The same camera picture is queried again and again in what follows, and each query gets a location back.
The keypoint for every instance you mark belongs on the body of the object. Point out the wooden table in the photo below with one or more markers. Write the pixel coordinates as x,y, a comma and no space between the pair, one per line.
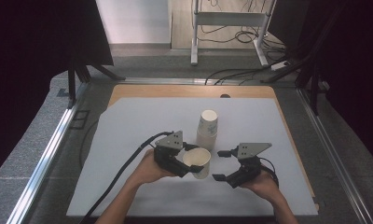
175,91

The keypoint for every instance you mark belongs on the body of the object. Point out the dark curtain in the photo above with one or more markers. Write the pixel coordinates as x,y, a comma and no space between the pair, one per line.
35,62
355,77

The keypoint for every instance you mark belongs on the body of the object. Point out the aluminium floor rail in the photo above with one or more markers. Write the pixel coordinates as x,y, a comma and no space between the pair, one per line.
175,81
337,161
44,161

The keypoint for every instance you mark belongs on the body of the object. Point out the person's right hand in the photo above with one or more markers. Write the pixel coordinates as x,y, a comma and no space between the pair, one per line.
264,185

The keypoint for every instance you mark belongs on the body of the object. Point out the white power strip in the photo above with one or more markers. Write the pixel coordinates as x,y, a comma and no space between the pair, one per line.
279,65

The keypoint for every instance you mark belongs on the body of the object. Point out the single white paper cup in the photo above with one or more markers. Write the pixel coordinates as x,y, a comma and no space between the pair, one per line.
197,158

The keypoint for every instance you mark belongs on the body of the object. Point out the white metal stand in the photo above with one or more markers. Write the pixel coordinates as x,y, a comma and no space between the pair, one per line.
228,18

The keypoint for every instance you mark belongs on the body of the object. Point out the person's left hand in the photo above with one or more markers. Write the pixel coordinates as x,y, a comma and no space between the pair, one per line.
149,171

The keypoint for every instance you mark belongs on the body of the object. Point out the black tripod stand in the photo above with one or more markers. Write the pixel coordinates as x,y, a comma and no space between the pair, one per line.
71,87

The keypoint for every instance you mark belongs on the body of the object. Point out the stack of white paper cups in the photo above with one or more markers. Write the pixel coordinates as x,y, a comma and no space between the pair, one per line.
207,130

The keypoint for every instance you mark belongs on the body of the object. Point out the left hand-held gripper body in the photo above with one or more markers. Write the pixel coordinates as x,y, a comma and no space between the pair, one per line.
167,152

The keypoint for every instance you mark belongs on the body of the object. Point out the white table sheet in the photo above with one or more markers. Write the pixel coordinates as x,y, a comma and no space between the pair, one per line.
181,199

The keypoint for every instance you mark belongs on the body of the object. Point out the black slanted metal stand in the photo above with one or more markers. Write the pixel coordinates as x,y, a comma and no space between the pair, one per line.
313,77

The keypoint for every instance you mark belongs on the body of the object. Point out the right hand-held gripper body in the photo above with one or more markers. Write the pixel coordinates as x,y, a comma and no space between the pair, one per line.
251,149

